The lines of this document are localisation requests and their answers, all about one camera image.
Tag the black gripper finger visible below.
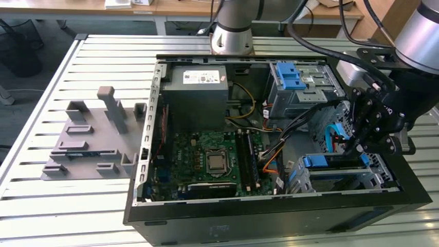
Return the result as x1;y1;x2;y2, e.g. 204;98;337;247
356;131;403;156
344;87;381;155

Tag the blue SATA wire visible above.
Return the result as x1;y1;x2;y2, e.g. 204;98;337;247
324;123;349;155

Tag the hard disk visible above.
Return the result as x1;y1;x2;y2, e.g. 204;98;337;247
286;153;370;192

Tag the metal disk bay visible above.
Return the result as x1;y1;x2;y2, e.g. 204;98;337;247
296;153;377;193

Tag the metal drive cage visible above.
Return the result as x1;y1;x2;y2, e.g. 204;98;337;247
266;61;345;127

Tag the blue plastic drive latch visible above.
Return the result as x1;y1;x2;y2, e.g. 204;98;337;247
276;63;305;90

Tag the wooden desk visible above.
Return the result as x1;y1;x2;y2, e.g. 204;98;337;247
0;0;161;36
156;0;364;39

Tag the brown cardboard piece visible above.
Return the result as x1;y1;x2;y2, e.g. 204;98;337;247
316;0;354;8

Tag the metal socket cover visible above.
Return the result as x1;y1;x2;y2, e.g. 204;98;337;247
205;149;228;178

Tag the silver CPU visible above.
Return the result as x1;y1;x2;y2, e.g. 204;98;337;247
206;155;225;173

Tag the grey power supply unit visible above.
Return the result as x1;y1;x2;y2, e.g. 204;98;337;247
160;64;229;133

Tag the black PC case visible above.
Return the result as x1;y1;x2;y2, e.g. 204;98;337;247
122;54;432;246

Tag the black graphics card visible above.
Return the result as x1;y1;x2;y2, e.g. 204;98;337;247
186;182;237;199

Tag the green motherboard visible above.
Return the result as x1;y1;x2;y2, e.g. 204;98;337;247
150;130;274;201

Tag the grey parts rack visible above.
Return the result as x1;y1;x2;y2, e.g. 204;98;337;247
40;86;148;181

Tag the RAM stick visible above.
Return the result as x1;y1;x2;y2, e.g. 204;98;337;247
50;151;117;158

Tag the black waste bin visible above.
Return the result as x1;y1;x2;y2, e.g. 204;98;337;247
0;18;44;78

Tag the grey metal foot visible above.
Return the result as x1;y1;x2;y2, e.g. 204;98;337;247
0;84;16;106

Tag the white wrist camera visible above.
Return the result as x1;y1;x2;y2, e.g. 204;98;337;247
334;59;368;87

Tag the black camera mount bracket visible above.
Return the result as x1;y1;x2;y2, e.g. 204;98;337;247
356;47;412;69

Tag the black wire bundle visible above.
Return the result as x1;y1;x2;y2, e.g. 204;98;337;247
258;99;340;160

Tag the thin black cable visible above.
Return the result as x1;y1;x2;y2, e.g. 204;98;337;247
337;0;397;49

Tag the black corrugated hose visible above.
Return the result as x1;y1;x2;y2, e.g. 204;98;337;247
285;0;399;91

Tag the white wire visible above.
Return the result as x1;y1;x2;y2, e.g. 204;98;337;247
225;120;274;132

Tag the yellow power wire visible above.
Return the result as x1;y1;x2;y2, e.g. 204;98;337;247
224;82;256;120

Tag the orange power wire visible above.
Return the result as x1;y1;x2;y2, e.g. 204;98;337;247
261;146;286;178

